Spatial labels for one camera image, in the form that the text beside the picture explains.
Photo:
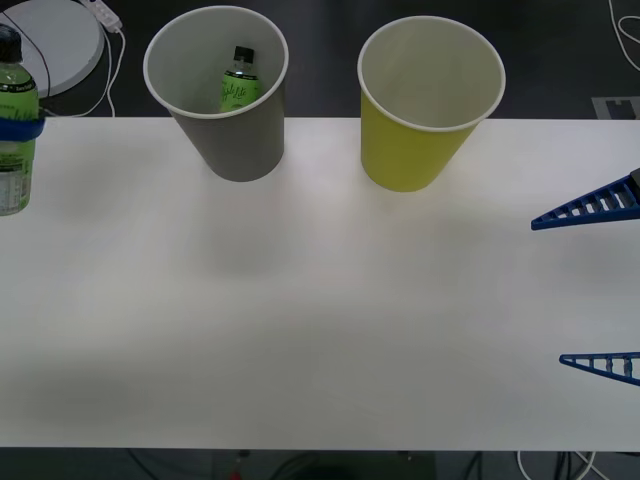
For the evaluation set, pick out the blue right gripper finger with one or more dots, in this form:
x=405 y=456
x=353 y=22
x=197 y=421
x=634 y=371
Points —
x=550 y=220
x=570 y=360

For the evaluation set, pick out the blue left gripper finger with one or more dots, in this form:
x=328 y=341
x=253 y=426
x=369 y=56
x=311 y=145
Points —
x=20 y=130

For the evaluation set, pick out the green bottle with black cap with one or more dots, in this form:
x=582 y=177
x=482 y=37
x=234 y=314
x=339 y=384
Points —
x=240 y=90
x=15 y=85

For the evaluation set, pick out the white round disc base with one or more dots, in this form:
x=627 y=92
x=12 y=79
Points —
x=65 y=50

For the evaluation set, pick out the grey floor plate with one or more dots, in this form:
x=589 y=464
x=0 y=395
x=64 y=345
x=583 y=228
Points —
x=600 y=107

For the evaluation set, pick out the white power strip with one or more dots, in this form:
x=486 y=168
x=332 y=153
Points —
x=107 y=15

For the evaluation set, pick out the yellow-green plastic waste bin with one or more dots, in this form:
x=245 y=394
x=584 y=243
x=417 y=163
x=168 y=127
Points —
x=400 y=160

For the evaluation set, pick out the grey plastic waste bin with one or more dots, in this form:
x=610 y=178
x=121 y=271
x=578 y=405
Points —
x=240 y=150

